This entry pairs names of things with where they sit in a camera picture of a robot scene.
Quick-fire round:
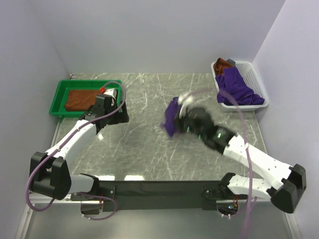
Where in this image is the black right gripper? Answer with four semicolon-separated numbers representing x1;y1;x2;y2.
171;107;205;140

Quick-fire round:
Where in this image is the purple towel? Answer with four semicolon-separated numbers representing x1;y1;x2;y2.
215;67;265;106
162;97;181;137

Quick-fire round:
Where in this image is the brown towel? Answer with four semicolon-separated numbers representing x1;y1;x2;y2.
64;89;100;112
213;58;232;76

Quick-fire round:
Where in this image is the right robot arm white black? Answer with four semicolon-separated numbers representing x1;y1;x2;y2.
173;107;307;214

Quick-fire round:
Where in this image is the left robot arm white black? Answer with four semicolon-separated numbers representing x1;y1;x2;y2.
26;94;129;200

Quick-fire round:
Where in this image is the purple towel in basket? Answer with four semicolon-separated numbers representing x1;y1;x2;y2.
215;67;265;106

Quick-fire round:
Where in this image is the brown towel in basket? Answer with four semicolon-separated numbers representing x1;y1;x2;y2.
213;58;232;76

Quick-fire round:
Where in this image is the green plastic tray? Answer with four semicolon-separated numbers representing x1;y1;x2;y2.
49;79;122;118

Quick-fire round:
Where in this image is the grey towel in basket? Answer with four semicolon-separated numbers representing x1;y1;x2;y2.
226;59;236;67

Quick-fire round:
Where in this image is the white plastic basket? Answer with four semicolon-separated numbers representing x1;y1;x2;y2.
211;61;269;112

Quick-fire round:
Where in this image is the black base bar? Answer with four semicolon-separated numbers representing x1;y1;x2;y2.
70;179;250;214

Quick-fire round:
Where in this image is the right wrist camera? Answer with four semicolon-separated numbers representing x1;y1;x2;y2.
177;93;194;119

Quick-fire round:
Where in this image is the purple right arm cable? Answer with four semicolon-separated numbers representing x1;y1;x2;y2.
184;88;257;239

